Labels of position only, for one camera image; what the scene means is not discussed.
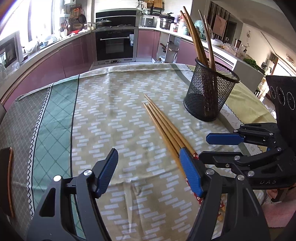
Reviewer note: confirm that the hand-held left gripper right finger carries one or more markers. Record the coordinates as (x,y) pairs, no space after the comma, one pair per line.
(190,171)

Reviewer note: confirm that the black countertop rack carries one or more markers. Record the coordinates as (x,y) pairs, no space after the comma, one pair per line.
(157,10)

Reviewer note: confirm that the white water heater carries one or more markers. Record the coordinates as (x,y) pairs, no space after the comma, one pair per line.
(69,1)

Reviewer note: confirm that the green herbs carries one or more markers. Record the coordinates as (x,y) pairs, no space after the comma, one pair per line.
(249,62)

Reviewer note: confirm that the black smartphone with brown rim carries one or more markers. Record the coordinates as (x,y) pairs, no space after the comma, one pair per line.
(5,180)

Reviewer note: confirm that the grey rice cooker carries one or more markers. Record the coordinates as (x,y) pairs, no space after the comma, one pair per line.
(149,21)

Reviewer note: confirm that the red basin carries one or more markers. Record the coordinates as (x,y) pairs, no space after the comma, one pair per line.
(75,31)

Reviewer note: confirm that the wall clock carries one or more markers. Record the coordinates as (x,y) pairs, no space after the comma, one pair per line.
(248,34)

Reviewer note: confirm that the pink base cabinets with sink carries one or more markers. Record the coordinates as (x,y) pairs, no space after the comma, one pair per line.
(46,67)

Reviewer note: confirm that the white countertop oven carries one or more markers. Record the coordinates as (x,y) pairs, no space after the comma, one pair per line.
(9,53)

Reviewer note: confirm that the copper tumbler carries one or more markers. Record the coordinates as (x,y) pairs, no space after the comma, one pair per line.
(237,43)

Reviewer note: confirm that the white bowl in plastic bag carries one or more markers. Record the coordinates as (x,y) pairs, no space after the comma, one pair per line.
(218,42)

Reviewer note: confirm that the small steel pot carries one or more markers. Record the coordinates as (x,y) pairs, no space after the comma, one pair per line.
(90,26)

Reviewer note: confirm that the clear plastic bag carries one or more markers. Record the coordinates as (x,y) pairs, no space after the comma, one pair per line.
(9,69)

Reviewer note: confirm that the orange grater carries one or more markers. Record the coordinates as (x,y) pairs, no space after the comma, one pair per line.
(75,11)

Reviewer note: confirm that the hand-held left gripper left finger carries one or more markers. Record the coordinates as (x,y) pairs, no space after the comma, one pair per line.
(106,169)

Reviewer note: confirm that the kitchen window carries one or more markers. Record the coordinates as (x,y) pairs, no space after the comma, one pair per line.
(39,20)

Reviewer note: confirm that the pink base cabinets peninsula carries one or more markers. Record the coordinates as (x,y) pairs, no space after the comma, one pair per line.
(186,52)

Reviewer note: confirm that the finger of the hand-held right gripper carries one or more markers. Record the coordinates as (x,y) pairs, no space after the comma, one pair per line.
(215,157)
(222,139)

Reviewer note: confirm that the wooden cutting board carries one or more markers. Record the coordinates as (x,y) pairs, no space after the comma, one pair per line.
(158,2)

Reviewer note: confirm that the patterned green yellow tablecloth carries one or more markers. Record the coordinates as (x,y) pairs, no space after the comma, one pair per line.
(104,115)

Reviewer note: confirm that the person's right forearm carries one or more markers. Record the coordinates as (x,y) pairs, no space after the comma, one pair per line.
(282,215)

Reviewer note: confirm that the wooden bowl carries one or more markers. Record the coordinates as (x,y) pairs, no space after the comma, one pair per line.
(78,26)

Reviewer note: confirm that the black wok with lid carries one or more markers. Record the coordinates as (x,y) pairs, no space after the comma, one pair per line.
(103,23)

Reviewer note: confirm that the steel steamer pot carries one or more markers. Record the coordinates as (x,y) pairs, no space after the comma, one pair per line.
(166,23)

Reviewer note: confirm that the framed wall picture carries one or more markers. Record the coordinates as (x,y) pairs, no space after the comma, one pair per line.
(219,24)

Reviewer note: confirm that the red label bottle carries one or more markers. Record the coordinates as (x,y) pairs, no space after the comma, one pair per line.
(176,27)

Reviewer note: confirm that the dark slatted wall panel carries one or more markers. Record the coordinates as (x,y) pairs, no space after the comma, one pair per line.
(229,23)

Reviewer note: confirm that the built-in black oven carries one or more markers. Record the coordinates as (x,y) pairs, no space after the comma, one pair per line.
(115,46)

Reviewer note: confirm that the clear plastic bottle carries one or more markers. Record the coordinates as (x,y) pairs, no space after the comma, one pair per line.
(159,60)

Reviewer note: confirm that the black mesh utensil holder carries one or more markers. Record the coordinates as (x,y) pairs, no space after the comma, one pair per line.
(203,99)

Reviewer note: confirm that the pale green appliance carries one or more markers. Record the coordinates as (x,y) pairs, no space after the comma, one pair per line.
(200,31)

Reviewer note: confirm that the clear plastic food container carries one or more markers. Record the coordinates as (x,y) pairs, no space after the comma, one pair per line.
(235,52)

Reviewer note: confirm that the black range hood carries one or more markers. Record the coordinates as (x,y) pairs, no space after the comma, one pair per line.
(122,18)

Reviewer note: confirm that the black frying pan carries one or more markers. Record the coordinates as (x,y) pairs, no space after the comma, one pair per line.
(82,18)

